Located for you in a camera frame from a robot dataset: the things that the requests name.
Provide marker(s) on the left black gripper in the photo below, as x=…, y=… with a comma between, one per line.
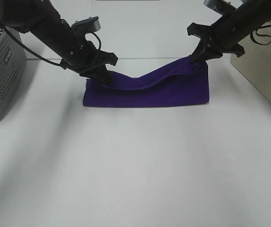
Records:
x=89, y=61

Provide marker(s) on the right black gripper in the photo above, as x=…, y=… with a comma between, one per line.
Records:
x=219, y=38

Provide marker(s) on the purple towel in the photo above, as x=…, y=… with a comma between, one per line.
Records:
x=179, y=83

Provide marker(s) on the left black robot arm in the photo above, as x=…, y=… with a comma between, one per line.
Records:
x=40, y=18

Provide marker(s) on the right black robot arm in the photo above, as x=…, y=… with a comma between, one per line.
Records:
x=257, y=13

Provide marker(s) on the beige storage bin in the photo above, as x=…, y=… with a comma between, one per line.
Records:
x=255, y=64

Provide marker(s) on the grey perforated laundry basket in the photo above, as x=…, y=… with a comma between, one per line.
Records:
x=1, y=75

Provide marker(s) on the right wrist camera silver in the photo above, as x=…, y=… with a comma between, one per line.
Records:
x=220, y=6

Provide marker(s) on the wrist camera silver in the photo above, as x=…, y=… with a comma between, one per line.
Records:
x=220, y=6
x=89, y=25

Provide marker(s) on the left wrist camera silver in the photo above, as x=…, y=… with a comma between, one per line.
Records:
x=89, y=25

